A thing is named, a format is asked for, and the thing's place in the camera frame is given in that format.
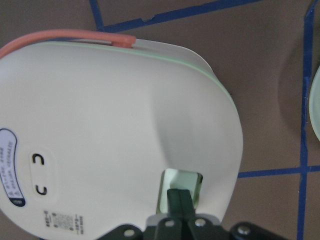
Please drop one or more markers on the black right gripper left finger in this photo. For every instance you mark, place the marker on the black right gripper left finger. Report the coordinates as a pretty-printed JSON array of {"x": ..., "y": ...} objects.
[{"x": 168, "y": 228}]

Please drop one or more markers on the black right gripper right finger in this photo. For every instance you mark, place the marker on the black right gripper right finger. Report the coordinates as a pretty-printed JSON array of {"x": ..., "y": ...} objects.
[{"x": 201, "y": 228}]

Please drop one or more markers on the white rice cooker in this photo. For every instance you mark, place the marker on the white rice cooker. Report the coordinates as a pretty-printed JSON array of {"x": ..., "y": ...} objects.
[{"x": 96, "y": 127}]

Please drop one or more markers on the green plate near right arm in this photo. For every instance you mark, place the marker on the green plate near right arm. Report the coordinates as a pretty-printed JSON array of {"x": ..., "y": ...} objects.
[{"x": 314, "y": 104}]

